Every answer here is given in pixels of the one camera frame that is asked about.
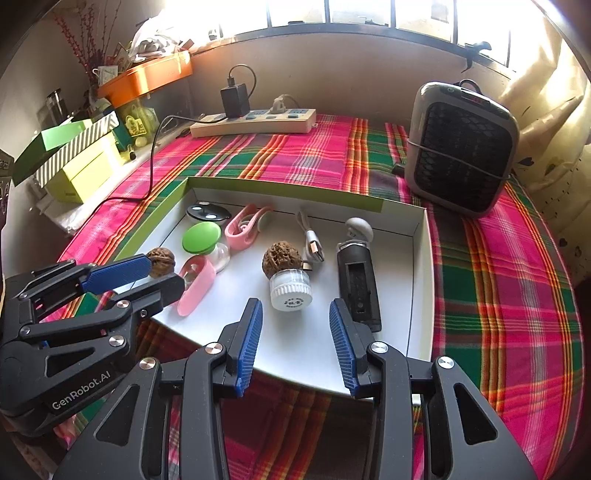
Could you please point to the brown walnut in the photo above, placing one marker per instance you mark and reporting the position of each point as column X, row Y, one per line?
column 162, row 262
column 281, row 258

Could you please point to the orange plastic tray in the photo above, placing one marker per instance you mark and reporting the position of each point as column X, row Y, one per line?
column 147, row 78

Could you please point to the black battery charger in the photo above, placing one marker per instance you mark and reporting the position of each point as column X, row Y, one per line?
column 358, row 286

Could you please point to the red flower branches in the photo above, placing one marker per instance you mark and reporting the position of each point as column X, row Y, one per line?
column 81, row 41

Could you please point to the glass jar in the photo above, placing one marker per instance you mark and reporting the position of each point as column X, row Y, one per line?
column 56, row 108

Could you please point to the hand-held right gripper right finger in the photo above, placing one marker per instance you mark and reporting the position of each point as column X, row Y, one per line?
column 344, row 346

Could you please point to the green white cardboard box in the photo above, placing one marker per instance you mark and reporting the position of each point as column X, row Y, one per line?
column 401, row 286

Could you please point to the white round hook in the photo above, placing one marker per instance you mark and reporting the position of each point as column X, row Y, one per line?
column 358, row 227

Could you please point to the green lid small jar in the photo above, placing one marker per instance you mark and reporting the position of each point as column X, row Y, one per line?
column 201, row 237

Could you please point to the yellow green packet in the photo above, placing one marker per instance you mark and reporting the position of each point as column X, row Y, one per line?
column 136, row 122

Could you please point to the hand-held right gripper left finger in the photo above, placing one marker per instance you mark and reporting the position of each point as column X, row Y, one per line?
column 247, row 346

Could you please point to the green box at left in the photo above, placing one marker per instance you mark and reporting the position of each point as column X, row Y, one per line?
column 41, row 147

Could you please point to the black power adapter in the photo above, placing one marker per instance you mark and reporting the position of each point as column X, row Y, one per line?
column 234, row 101

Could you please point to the cream power strip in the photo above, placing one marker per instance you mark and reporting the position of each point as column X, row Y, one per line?
column 258, row 123

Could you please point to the striped box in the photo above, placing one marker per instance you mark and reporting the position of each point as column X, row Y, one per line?
column 78, row 147

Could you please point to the cream heart print curtain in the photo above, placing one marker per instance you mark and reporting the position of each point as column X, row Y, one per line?
column 554, row 138

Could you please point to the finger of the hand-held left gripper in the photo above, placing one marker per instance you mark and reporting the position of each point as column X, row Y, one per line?
column 157, row 290
column 117, row 273

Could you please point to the black oval remote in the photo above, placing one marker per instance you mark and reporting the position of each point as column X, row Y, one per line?
column 207, row 214

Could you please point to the pile of papers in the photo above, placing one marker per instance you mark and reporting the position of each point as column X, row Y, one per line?
column 152, row 44

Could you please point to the white plug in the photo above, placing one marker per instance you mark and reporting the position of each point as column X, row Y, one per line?
column 278, row 107

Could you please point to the black window latch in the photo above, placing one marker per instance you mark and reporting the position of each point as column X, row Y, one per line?
column 478, row 48

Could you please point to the plaid tablecloth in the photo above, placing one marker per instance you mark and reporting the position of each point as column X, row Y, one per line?
column 508, row 300

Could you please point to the grey space heater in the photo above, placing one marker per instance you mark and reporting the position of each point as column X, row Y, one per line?
column 461, row 152

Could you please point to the pink plastic clip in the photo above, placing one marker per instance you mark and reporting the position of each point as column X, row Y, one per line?
column 198, row 288
column 242, row 235

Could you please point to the white round jar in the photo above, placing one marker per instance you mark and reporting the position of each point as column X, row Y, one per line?
column 290, row 290

